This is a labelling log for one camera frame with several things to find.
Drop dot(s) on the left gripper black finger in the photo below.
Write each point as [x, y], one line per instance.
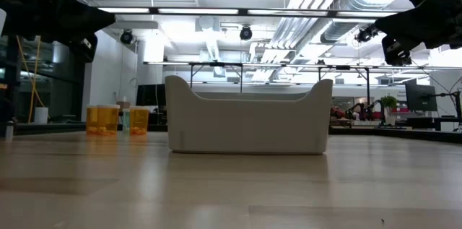
[88, 21]

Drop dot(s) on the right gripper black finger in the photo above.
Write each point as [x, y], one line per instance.
[404, 25]

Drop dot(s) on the orange pill bottle white cap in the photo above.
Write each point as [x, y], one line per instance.
[108, 120]
[91, 120]
[140, 120]

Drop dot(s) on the clear teal pill bottle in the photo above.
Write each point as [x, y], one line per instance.
[126, 122]

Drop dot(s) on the black monitor on arm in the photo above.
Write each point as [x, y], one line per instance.
[420, 97]

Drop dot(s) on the black background robot arm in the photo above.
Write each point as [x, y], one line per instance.
[361, 108]

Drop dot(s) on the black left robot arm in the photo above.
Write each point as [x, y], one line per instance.
[14, 5]

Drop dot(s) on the light grey plastic bin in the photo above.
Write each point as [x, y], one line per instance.
[249, 124]

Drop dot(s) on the black ceiling spotlight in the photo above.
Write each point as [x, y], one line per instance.
[364, 34]
[245, 33]
[126, 36]

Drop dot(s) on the green potted plant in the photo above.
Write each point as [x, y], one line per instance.
[388, 102]

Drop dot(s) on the small cardboard box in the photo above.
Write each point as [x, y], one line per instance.
[122, 105]

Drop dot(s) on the white bucket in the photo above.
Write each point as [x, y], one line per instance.
[41, 116]

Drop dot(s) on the black computer monitor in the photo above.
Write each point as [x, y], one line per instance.
[149, 95]

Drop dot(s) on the black desk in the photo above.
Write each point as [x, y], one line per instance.
[422, 122]

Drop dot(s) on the long ceiling light strip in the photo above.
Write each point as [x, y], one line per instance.
[198, 11]

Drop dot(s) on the small grey cylinder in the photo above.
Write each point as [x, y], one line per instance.
[9, 131]

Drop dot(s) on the black metal frame stand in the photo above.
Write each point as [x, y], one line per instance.
[367, 84]
[241, 77]

